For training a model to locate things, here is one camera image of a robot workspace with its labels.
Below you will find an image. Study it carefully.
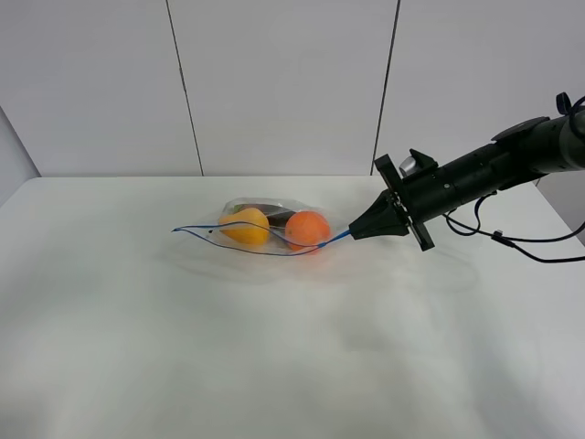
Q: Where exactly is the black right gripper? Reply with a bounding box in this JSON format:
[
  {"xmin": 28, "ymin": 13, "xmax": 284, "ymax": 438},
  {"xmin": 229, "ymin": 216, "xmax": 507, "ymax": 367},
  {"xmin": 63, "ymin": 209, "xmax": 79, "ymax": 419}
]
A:
[{"xmin": 349, "ymin": 155, "xmax": 435, "ymax": 251}]

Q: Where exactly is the clear zip bag blue seal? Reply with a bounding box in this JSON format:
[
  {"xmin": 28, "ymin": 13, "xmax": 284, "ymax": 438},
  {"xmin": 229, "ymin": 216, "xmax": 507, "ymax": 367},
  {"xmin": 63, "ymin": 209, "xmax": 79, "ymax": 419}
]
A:
[{"xmin": 174, "ymin": 198, "xmax": 349, "ymax": 257}]

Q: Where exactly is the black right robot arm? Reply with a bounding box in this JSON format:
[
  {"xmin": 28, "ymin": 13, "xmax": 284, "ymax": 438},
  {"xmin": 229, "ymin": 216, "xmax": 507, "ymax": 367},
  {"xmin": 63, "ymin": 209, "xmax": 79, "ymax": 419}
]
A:
[{"xmin": 349, "ymin": 112, "xmax": 584, "ymax": 251}]

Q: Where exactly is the orange fruit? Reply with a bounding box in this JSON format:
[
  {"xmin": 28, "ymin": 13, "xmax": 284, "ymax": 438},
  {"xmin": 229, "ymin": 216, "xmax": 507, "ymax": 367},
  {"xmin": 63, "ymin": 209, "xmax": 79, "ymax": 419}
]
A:
[{"xmin": 284, "ymin": 210, "xmax": 332, "ymax": 252}]

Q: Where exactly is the dark purple eggplant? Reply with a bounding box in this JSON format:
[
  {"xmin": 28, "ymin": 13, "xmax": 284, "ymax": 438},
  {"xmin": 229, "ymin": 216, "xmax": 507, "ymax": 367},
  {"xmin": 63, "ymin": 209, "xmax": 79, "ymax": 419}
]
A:
[{"xmin": 231, "ymin": 203, "xmax": 295, "ymax": 229}]

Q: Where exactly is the yellow pear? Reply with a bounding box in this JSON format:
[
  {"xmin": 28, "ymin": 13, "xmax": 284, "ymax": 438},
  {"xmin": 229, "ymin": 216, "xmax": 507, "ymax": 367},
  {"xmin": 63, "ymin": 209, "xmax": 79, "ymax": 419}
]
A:
[{"xmin": 218, "ymin": 208, "xmax": 270, "ymax": 246}]

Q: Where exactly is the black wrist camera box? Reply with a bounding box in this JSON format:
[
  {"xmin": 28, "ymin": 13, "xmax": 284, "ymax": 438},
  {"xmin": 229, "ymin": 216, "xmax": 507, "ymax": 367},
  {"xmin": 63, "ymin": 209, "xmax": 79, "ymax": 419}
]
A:
[{"xmin": 399, "ymin": 149, "xmax": 438, "ymax": 178}]

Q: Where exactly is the black cable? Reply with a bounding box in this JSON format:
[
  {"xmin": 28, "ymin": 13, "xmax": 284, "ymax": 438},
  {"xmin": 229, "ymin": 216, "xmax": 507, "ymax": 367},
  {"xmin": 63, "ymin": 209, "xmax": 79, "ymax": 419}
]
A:
[{"xmin": 444, "ymin": 91, "xmax": 585, "ymax": 264}]

